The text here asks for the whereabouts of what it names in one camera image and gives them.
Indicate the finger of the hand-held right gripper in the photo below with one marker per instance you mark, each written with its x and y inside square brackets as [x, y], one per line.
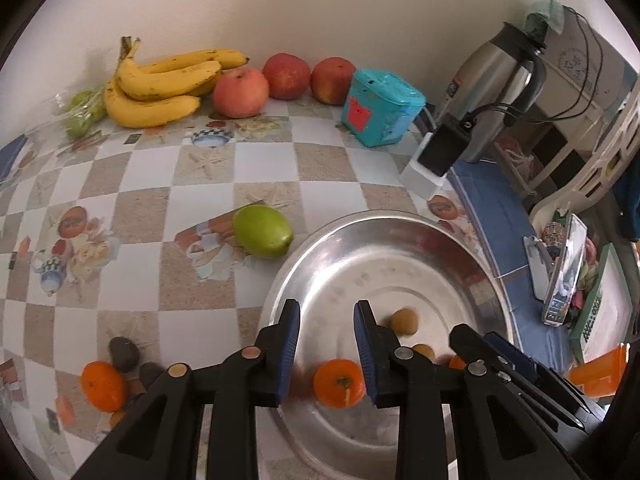
[465, 342]
[510, 352]

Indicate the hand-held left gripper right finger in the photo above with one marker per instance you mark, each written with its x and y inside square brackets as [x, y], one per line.
[361, 345]

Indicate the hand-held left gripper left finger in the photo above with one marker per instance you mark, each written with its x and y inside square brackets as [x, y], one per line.
[291, 345]

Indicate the metal basin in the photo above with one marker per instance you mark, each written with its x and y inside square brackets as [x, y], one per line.
[375, 270]

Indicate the orange plastic container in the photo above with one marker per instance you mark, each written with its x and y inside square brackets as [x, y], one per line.
[600, 372]

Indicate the clear plastic case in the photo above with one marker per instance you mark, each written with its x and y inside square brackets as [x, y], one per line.
[565, 270]

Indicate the green framed board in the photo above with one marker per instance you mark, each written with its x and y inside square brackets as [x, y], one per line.
[607, 305]

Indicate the green lime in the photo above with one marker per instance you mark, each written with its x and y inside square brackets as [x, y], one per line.
[262, 232]

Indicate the checkered printed tablecloth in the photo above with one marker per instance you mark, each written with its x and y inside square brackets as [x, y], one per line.
[325, 170]

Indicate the white plastic chair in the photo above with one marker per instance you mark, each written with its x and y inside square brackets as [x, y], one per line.
[595, 170]

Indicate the teal plastic box red label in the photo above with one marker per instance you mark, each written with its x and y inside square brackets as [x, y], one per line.
[385, 110]

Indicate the pale pink apple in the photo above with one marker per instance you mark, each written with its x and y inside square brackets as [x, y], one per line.
[240, 92]

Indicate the red apple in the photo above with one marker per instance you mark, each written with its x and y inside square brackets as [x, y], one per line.
[286, 75]
[334, 80]

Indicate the stainless steel kettle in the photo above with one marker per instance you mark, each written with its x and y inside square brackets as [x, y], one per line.
[492, 75]

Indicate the yellow banana bunch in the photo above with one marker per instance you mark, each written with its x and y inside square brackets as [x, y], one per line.
[150, 110]

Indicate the white cabinet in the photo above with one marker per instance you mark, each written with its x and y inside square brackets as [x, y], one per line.
[575, 60]

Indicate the plastic bag of green fruit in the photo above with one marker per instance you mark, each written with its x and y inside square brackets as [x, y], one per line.
[80, 120]

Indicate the teal cloth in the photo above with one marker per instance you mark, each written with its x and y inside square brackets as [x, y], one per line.
[547, 12]

